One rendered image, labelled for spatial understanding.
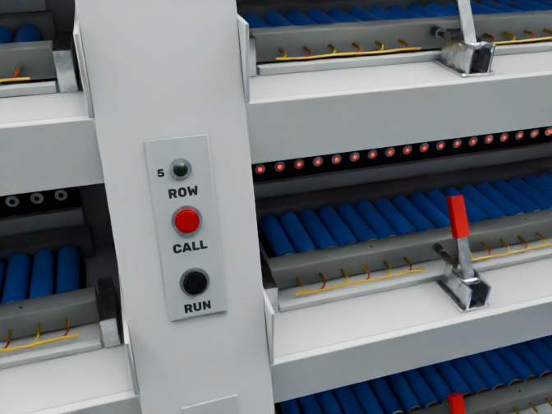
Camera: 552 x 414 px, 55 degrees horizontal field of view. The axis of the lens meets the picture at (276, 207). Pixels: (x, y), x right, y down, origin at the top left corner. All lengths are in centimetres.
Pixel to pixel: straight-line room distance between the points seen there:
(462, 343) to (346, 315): 10
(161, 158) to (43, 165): 7
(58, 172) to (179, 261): 9
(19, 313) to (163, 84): 21
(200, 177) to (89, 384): 17
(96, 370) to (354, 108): 26
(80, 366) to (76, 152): 16
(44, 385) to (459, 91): 36
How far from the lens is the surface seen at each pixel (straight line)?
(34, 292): 47
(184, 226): 35
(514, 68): 47
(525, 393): 65
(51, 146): 35
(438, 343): 47
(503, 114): 45
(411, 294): 48
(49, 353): 44
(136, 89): 34
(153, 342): 38
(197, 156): 35
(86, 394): 41
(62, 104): 37
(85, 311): 45
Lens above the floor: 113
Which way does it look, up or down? 14 degrees down
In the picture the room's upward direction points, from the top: 5 degrees counter-clockwise
